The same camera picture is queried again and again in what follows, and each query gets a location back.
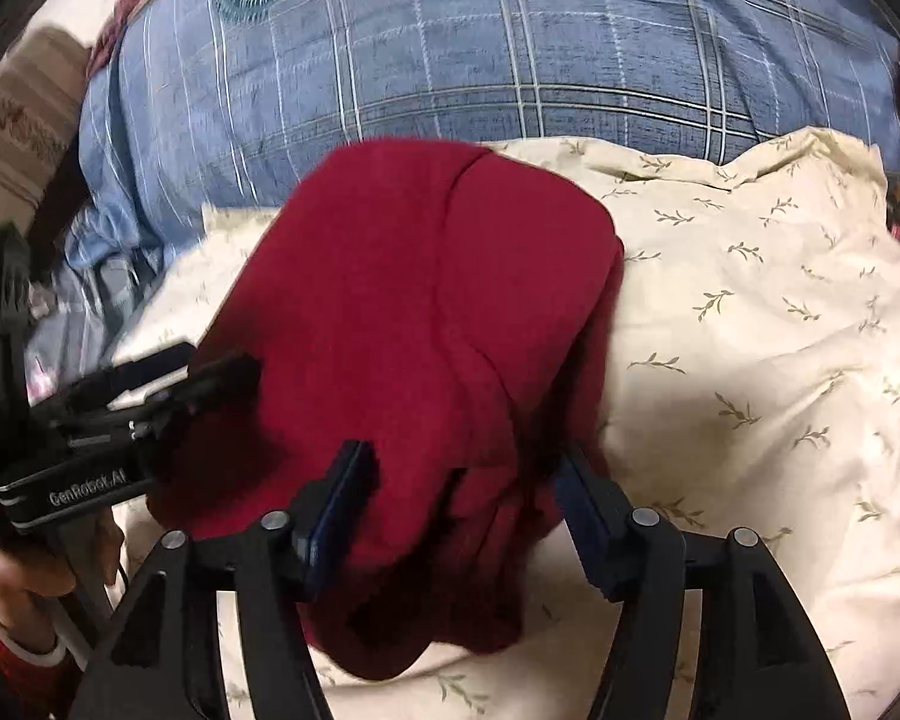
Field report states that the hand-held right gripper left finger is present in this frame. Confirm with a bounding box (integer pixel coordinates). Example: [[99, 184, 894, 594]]
[[71, 439, 380, 720]]

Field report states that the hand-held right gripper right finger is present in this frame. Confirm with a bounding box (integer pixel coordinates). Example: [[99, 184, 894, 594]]
[[553, 446, 852, 720]]

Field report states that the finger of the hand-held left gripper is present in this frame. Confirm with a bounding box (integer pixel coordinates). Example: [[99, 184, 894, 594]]
[[41, 343, 196, 421], [67, 352, 263, 470]]

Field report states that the dark red sweater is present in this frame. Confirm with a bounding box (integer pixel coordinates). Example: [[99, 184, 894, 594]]
[[146, 136, 627, 680]]

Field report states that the person's left forearm red sleeve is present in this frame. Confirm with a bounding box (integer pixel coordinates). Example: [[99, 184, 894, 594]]
[[0, 596, 83, 720]]

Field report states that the person's left hand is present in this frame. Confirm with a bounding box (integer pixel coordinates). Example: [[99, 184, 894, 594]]
[[0, 514, 125, 653]]

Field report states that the grey plaid cloth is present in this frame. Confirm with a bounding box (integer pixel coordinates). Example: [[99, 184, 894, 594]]
[[26, 251, 166, 398]]

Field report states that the cream leaf-print bed sheet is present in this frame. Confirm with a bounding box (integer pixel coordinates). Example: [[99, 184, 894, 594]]
[[109, 126, 900, 720]]

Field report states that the beige striped fabric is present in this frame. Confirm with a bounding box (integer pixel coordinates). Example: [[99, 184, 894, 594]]
[[0, 26, 91, 241]]

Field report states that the dark red cloth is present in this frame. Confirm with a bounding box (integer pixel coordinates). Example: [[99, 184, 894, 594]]
[[88, 0, 173, 76]]

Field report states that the blue plaid quilt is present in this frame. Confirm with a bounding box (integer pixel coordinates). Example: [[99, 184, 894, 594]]
[[64, 0, 900, 271]]

